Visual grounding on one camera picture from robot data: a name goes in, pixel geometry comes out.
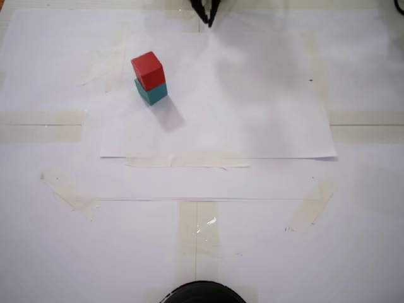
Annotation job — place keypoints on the teal blue wooden cube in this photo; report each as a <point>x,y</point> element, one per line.
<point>154,94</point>

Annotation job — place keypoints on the black round camera base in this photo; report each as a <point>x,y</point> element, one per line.
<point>203,293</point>

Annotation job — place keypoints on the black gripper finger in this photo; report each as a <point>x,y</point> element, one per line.
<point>215,4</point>
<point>198,5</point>

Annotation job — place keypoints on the small white paper sheet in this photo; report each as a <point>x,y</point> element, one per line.
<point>221,132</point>

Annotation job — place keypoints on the red wooden cube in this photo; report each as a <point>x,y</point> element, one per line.
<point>148,71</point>

